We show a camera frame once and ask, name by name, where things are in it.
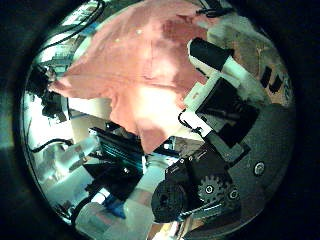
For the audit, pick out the pink cloth garment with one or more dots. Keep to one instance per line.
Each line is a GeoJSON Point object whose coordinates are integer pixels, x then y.
{"type": "Point", "coordinates": [133, 66]}

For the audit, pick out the blue shiny object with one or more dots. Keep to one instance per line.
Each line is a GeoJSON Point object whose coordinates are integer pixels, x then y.
{"type": "Point", "coordinates": [115, 207]}

